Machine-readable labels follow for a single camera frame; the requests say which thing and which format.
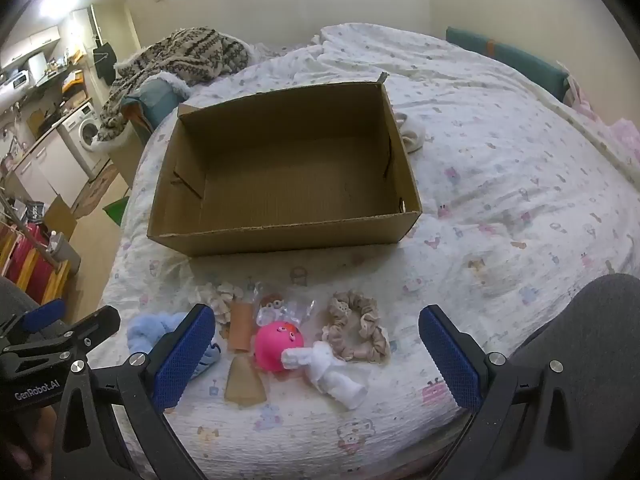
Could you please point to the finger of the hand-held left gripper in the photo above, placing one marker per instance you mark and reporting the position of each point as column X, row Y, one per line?
column 95, row 325
column 45, row 315

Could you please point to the cream fabric scrunchie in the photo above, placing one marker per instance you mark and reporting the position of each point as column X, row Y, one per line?
column 217, row 300

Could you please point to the green bag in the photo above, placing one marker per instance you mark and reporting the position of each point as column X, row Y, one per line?
column 117, row 208

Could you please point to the patterned knit blanket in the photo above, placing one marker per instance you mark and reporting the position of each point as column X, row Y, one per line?
column 190, row 57

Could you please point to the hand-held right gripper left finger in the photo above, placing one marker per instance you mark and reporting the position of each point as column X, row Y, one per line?
column 182, row 355

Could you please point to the white sock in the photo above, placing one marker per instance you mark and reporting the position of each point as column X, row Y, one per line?
column 332, row 372

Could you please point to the cardboard box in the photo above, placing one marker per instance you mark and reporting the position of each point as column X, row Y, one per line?
column 280, row 175
column 60, row 217

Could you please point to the teal pillow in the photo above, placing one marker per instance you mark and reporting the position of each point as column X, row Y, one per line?
column 150, row 102
column 520, row 62

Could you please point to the taupe fabric scrunchie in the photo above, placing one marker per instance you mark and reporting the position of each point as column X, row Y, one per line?
column 367, row 340

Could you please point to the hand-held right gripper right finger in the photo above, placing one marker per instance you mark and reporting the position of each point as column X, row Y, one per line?
column 450, row 360

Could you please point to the white washing machine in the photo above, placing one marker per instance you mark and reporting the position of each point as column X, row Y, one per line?
column 85, row 132

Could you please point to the person's left leg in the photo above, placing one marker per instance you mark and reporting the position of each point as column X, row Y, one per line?
column 12, row 295

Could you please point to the cardboard tube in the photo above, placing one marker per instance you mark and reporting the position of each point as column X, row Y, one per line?
column 241, row 327

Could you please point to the white kitchen appliance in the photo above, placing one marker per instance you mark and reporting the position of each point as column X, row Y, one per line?
column 15, row 87

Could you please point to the gray bin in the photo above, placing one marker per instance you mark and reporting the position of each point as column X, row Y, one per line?
column 67, row 257

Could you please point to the pink round plush toy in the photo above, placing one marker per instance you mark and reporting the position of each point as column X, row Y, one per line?
column 277, row 347

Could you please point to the red and yellow rack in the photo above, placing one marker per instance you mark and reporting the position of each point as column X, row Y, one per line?
column 25, row 265

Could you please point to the pink cloth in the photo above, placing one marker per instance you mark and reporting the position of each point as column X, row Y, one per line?
column 625, row 135

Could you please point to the white kitchen cabinet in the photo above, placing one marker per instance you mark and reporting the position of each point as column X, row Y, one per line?
column 50, row 165

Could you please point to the clear plastic toy packet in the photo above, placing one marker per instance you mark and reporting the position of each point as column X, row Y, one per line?
column 280, row 310

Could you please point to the cardboard box on floor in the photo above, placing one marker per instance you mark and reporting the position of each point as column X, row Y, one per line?
column 60, row 217

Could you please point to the white folded cloth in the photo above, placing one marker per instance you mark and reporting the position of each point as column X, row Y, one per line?
column 412, row 135

